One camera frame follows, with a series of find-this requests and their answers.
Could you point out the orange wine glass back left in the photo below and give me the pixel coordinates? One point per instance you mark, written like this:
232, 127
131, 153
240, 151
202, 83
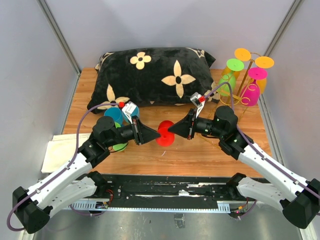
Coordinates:
242, 54

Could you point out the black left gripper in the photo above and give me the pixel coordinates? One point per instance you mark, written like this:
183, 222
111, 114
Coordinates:
142, 133

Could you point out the pink wine glass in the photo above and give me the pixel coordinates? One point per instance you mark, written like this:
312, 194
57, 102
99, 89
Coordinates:
251, 93

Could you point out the gold wire glass rack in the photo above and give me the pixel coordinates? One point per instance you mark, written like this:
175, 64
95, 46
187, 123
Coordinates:
242, 80

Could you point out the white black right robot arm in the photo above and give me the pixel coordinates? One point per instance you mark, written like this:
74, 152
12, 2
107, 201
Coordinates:
296, 197

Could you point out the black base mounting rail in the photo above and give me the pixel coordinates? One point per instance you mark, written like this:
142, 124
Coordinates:
163, 192

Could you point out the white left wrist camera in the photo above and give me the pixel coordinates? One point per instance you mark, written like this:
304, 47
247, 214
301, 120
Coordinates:
130, 111

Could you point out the blue wine glass front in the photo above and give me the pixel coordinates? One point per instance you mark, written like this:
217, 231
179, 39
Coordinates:
115, 113

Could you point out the green wine glass left row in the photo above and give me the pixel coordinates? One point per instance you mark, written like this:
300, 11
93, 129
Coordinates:
224, 89

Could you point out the orange wine glass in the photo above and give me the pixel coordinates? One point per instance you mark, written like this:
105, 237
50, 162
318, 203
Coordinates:
263, 62
242, 54

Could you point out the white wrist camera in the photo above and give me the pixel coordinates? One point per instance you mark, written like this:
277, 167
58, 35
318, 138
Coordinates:
199, 101
130, 111

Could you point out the black floral plush pillow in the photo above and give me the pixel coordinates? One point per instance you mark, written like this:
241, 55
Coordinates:
152, 76

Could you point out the red wine glass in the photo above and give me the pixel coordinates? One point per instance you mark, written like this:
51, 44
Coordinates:
166, 138

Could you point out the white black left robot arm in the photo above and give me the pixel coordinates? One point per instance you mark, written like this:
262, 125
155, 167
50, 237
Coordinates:
74, 180

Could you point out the blue wine glass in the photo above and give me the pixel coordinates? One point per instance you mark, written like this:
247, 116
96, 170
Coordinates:
115, 113
135, 110

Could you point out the white folded cloth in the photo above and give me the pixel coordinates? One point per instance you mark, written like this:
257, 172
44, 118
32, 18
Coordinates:
59, 150

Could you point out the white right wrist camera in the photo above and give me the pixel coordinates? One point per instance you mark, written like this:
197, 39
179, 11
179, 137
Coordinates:
199, 101

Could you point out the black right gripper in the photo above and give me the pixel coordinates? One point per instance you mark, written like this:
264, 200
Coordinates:
183, 127

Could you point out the orange wine glass back right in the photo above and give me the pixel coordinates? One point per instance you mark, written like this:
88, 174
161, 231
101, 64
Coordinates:
263, 62

